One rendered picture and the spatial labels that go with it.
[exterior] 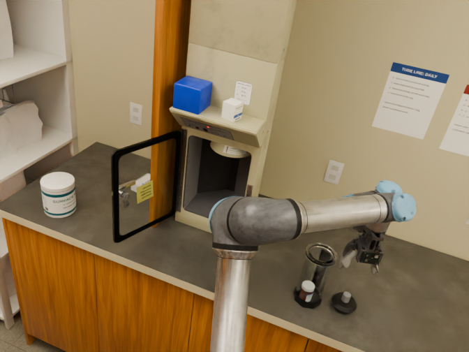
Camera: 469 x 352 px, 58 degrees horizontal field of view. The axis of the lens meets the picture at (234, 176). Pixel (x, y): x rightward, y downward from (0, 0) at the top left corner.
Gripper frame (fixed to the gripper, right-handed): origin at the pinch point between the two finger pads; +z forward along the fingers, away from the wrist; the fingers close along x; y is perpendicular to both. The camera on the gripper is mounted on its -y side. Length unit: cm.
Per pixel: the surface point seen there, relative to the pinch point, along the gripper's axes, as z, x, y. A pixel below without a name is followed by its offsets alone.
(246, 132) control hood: -37, -44, -16
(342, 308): 16.3, -1.1, 3.7
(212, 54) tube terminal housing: -56, -60, -32
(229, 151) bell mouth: -21, -49, -31
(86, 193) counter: 19, -112, -44
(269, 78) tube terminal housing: -53, -40, -26
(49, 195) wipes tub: 7, -118, -23
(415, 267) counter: 19.4, 35.7, -28.6
